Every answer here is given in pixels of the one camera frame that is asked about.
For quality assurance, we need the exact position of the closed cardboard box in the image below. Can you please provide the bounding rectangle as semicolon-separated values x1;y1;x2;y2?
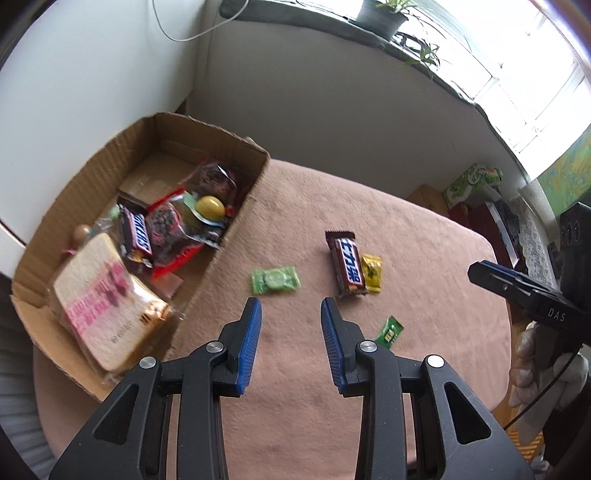
406;184;451;215

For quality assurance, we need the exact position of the green wall poster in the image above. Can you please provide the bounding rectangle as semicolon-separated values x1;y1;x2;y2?
538;134;591;208

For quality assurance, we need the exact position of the person's right hand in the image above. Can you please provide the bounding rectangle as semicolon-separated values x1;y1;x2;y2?
508;320;589;432

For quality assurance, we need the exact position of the green leafy plant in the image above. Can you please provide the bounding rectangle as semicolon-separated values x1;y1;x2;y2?
376;0;444;79

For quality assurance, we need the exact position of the green printed box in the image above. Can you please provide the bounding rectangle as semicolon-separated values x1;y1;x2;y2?
442;162;505;208

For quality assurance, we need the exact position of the black cable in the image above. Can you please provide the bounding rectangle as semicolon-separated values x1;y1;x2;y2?
501;348;583;430

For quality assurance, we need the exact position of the small brown round object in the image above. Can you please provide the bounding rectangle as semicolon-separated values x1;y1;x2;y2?
69;224;93;252

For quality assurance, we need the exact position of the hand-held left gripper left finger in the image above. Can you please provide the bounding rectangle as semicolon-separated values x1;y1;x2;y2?
48;296;263;480

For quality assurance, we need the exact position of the clear bag of dates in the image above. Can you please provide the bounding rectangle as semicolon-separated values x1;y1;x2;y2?
145;187;206;280
178;159;241;208

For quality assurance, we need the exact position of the clear yellow-green candy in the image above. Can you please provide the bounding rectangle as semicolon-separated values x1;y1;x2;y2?
182;194;232;227

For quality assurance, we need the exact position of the dark plant pot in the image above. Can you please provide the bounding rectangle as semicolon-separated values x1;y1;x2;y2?
355;0;409;38

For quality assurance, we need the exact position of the packet of sliced bread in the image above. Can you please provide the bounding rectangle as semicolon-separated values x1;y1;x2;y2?
48;232;178;386

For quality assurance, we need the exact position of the black white patterned candy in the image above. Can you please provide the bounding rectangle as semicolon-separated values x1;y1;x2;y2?
185;226;225;250

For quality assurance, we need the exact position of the green candy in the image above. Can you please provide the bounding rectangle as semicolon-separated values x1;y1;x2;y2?
250;265;301;295

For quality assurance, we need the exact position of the white patterned cloth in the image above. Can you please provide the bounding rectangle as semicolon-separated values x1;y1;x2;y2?
510;185;561;289

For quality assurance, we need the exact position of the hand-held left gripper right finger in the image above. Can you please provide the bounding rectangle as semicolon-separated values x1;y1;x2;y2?
320;296;534;480

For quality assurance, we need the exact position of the brown chocolate bar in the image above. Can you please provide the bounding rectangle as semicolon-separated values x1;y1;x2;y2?
325;230;370;298
116;198;155;275

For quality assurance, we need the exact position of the window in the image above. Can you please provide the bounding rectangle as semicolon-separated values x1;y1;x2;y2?
471;0;591;181

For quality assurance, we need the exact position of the cardboard box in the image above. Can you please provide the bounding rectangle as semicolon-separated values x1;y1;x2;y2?
10;112;271;402
406;184;451;215

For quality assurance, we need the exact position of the dark window sill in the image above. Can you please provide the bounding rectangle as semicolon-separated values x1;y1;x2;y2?
219;0;490;121

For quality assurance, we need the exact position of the dark red box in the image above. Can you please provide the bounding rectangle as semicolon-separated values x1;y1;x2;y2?
450;198;522;273

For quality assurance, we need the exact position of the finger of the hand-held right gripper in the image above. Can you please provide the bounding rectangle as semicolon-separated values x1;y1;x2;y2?
467;261;561;308

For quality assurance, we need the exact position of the white cable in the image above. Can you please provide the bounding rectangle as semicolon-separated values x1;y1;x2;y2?
152;0;250;42

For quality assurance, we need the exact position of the small green packet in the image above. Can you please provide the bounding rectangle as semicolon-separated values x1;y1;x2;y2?
374;315;404;349

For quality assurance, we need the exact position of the yellow candy packet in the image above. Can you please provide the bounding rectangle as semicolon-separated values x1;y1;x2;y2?
360;254;384;295

